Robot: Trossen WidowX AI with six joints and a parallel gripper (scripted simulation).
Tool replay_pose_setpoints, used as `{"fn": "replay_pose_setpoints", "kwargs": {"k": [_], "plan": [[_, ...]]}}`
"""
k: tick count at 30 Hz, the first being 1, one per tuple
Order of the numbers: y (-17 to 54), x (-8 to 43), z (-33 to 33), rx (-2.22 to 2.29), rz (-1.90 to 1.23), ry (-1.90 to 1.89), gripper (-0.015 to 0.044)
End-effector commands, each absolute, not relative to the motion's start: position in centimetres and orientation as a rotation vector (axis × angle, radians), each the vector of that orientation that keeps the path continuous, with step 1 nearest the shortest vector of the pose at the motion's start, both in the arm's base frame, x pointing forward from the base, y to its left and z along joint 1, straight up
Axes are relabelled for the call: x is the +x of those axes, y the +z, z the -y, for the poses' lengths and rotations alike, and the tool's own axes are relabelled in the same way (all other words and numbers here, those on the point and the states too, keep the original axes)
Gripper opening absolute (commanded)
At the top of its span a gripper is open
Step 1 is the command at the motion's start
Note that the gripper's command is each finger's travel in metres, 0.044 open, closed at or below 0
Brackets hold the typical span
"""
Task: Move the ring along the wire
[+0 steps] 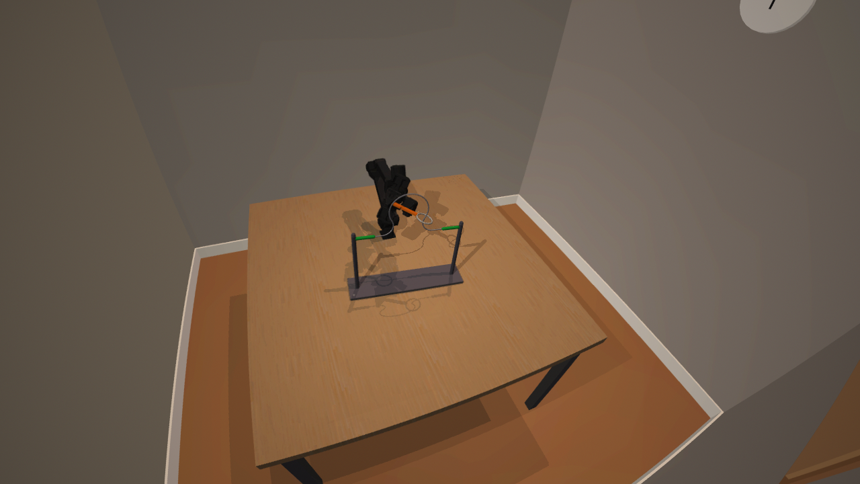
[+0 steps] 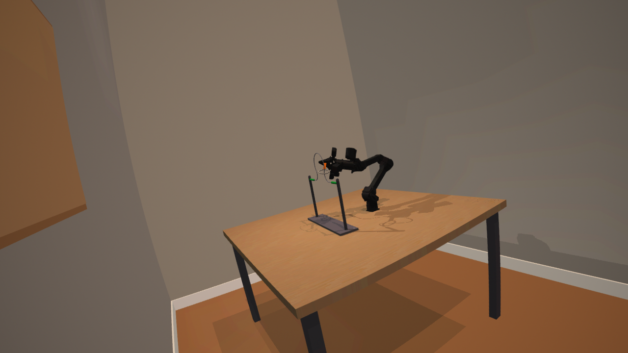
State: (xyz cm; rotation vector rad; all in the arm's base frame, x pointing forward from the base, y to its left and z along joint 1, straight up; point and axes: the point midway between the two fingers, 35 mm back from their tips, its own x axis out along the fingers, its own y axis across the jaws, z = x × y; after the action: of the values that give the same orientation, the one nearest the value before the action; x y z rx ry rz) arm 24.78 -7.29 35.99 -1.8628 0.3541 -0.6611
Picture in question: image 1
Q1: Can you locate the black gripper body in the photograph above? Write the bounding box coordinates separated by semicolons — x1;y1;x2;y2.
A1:
377;172;410;224

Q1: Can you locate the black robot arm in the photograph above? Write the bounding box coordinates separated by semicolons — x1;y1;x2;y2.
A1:
365;158;418;240

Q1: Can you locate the orange bar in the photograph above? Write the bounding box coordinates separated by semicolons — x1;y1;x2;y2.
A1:
393;202;433;225

